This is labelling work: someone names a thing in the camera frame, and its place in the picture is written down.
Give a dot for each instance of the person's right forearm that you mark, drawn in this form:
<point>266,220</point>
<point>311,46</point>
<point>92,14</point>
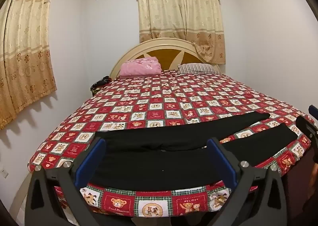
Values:
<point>313,181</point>

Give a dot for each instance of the dark patterned cloth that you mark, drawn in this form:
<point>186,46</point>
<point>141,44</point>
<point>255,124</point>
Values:
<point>99,84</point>

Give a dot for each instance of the cream wooden headboard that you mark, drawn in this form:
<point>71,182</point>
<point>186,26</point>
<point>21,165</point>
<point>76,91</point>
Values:
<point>159,44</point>

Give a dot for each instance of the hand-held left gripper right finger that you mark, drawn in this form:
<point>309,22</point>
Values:
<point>223,163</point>

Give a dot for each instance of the pink folded blanket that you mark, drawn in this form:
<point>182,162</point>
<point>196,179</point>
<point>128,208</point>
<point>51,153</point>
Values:
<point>141,66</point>

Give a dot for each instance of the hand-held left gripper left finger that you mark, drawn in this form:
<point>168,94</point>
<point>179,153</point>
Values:
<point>90,161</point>

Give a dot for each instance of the white wall outlet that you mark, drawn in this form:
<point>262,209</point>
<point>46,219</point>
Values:
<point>3,172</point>

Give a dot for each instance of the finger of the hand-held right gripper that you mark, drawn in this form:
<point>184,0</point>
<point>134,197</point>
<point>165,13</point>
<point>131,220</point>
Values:
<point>306,127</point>
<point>312,109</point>

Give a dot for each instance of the beige floral curtain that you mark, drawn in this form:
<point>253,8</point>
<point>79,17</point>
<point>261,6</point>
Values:
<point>24,54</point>

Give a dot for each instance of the beige curtain with valance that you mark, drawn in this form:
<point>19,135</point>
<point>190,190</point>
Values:
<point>178,12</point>

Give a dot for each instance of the red teddy bear print bedsheet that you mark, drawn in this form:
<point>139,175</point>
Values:
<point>149,106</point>

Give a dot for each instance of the striped pillow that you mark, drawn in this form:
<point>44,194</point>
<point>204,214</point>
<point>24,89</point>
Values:
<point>198,68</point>

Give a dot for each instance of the black pants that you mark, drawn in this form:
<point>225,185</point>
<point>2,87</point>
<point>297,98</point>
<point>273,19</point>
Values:
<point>161,166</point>

